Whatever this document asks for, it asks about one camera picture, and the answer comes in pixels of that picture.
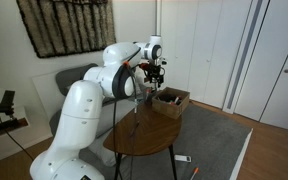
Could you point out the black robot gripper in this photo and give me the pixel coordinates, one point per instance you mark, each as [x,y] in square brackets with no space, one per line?
[154,73]

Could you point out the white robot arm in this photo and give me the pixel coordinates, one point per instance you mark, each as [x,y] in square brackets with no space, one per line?
[130,53]

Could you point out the brown cardboard box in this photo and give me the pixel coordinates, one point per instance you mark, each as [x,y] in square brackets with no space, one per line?
[170,102]

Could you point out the grey sofa bed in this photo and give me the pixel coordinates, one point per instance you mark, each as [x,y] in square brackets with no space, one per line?
[81,111]

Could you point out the wooden oval side table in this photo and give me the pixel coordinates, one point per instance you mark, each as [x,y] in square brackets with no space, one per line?
[143,132]

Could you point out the white remote control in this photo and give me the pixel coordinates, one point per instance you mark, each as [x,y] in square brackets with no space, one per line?
[182,158]

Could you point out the grey floor rug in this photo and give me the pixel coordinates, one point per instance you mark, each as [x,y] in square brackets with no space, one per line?
[214,142]

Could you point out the white closet doors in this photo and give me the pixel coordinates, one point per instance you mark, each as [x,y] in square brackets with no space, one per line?
[230,54]

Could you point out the orange tipped marker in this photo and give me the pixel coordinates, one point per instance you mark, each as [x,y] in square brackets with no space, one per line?
[194,173]

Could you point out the wire mesh pen holder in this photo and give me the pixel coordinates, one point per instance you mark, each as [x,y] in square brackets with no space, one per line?
[150,93]

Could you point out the woven wall hanging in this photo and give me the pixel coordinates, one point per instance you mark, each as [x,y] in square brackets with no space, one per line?
[66,27]

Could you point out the black camera on stand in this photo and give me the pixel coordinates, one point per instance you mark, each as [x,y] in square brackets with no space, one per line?
[8,121]

